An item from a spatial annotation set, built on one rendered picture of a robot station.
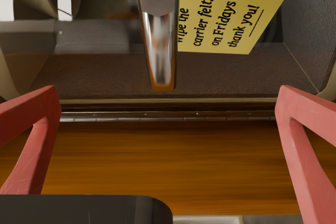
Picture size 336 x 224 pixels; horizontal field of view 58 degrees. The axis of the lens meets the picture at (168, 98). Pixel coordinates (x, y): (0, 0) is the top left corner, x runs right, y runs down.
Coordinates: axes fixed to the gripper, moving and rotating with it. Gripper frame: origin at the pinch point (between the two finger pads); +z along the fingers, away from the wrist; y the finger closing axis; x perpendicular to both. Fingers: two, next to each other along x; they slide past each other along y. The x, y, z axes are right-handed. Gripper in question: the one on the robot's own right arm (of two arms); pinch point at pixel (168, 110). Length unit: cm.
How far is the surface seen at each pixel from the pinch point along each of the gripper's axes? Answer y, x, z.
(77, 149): 11.9, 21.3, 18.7
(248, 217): -25, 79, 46
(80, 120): 10.5, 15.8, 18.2
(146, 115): 2.5, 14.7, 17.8
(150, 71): 0.9, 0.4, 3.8
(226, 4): -3.5, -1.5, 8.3
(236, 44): -5.0, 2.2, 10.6
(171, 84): -0.2, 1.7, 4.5
